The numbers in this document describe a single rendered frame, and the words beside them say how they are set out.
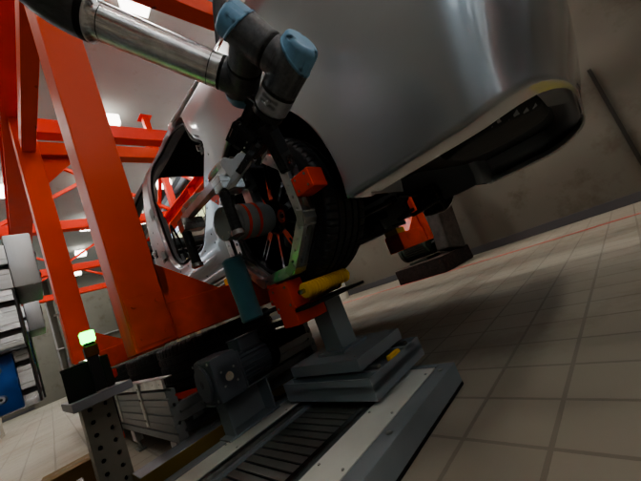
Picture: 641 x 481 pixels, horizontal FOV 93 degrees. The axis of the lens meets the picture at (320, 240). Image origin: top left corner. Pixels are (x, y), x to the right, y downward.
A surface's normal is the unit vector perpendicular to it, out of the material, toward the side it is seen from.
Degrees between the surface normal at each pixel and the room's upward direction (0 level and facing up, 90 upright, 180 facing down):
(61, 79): 90
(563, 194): 90
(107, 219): 90
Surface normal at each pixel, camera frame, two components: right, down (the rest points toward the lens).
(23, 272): 0.62, -0.35
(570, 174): -0.69, 0.18
